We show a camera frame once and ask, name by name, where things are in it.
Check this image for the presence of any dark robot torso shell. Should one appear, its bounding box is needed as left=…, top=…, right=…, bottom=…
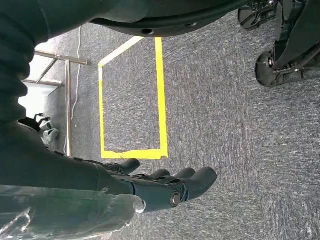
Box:
left=50, top=0, right=253, bottom=38

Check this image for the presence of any clear plastic film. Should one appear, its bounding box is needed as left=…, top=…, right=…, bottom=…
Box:
left=0, top=184, right=146, bottom=240

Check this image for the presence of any black humanoid robot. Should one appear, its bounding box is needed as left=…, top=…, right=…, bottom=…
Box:
left=19, top=112, right=51, bottom=133

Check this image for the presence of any person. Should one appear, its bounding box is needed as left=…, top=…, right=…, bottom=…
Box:
left=41, top=121, right=60, bottom=147

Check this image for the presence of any chrome tube frame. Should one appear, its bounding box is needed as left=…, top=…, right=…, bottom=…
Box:
left=22, top=49, right=88, bottom=157

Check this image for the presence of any white floor cable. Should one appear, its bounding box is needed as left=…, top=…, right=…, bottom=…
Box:
left=63, top=26, right=82, bottom=155

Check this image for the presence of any yellow floor tape square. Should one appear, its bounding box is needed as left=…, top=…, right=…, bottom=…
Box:
left=98, top=35, right=169, bottom=161

